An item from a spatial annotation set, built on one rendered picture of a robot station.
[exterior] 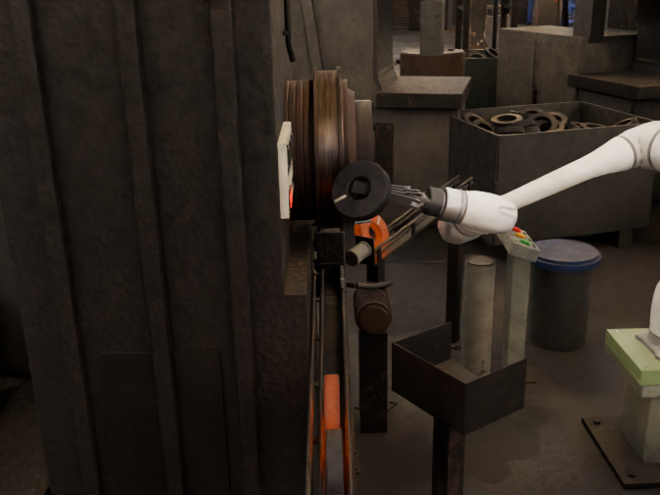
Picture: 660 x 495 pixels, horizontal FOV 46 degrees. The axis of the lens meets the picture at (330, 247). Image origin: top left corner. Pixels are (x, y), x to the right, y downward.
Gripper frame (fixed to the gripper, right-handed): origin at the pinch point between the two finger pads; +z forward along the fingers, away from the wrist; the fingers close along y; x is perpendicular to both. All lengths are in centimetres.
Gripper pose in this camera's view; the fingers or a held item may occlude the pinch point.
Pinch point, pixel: (365, 188)
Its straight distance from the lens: 201.2
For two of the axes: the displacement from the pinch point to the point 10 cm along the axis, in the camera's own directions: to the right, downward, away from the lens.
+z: -9.6, -1.8, -1.9
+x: 2.4, -9.1, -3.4
